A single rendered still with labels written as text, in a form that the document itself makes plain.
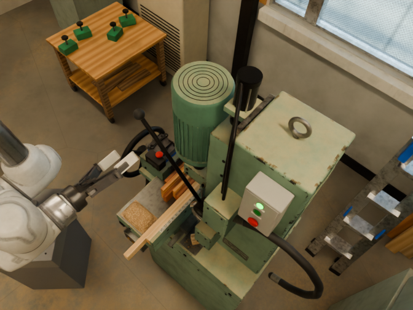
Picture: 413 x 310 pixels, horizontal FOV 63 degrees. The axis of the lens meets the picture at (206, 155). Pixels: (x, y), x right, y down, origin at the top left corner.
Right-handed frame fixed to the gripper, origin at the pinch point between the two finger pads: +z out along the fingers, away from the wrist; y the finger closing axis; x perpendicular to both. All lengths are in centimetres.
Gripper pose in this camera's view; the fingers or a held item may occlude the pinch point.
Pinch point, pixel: (123, 156)
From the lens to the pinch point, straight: 104.7
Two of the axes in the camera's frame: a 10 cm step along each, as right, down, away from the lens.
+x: -4.9, -7.7, -3.9
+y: 5.9, 0.4, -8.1
